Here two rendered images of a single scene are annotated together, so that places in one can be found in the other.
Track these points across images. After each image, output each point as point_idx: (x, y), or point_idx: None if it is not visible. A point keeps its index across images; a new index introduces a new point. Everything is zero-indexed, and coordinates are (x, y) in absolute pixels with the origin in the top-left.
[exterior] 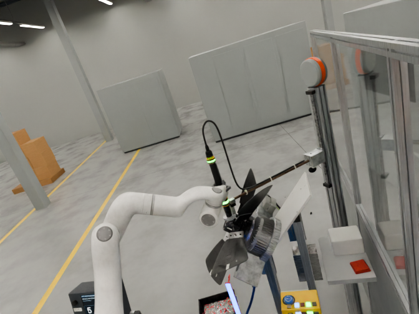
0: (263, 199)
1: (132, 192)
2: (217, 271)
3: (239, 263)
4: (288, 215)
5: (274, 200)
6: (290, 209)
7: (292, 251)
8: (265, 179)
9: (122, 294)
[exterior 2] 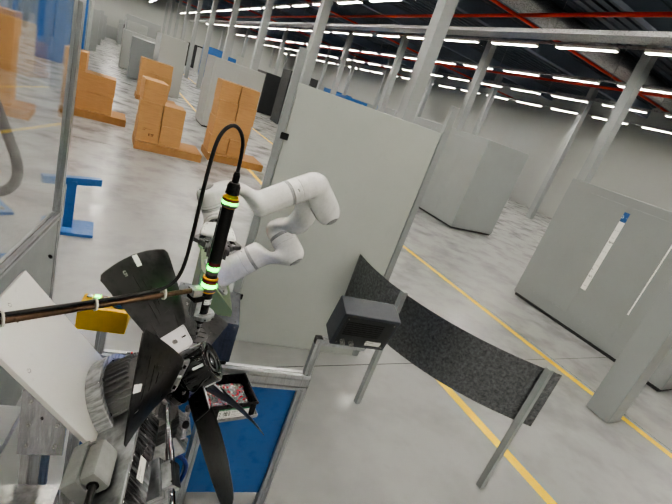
0: (106, 478)
1: (310, 175)
2: (215, 313)
3: (183, 298)
4: (70, 349)
5: (68, 472)
6: (59, 349)
7: (54, 498)
8: (110, 297)
9: (287, 224)
